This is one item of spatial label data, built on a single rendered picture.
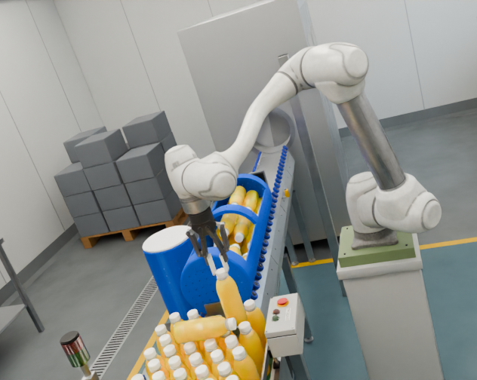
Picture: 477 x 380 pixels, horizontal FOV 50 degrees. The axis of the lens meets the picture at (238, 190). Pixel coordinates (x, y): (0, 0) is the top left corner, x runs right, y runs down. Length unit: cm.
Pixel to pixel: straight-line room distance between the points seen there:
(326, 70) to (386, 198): 52
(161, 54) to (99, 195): 236
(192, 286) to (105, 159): 369
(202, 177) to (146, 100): 613
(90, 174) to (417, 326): 426
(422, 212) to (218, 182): 78
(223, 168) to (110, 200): 445
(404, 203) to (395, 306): 49
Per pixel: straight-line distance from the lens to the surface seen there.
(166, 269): 272
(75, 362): 181
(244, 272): 198
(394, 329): 224
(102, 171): 568
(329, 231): 346
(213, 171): 138
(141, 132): 578
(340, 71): 160
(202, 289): 205
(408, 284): 211
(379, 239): 209
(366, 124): 173
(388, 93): 687
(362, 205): 201
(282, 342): 170
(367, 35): 673
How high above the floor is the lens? 207
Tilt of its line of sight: 19 degrees down
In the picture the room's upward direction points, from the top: 18 degrees counter-clockwise
